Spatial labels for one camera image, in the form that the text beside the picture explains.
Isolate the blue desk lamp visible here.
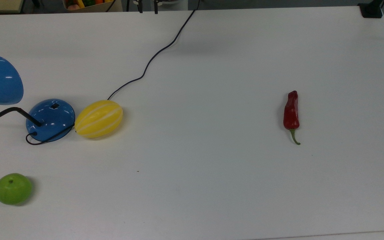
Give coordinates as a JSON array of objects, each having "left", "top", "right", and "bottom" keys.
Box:
[{"left": 0, "top": 55, "right": 76, "bottom": 143}]

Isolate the black clamp mount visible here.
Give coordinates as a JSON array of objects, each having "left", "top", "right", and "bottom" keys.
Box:
[{"left": 358, "top": 0, "right": 384, "bottom": 18}]

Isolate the black lamp power cable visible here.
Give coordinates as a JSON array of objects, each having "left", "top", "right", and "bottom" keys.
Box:
[{"left": 25, "top": 0, "right": 201, "bottom": 146}]

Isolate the green apple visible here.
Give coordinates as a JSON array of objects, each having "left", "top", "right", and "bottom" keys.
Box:
[{"left": 0, "top": 173, "right": 33, "bottom": 205}]

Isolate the red chili pepper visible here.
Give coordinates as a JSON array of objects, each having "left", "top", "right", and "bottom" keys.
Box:
[{"left": 283, "top": 90, "right": 301, "bottom": 145}]

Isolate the cardboard box of toy food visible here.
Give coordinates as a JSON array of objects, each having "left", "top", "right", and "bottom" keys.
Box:
[{"left": 63, "top": 0, "right": 123, "bottom": 12}]

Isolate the yellow striped melon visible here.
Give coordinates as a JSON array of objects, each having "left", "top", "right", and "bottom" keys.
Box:
[{"left": 74, "top": 100, "right": 124, "bottom": 138}]

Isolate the white adjoining table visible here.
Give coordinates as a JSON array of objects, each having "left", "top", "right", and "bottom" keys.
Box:
[{"left": 259, "top": 230, "right": 384, "bottom": 240}]

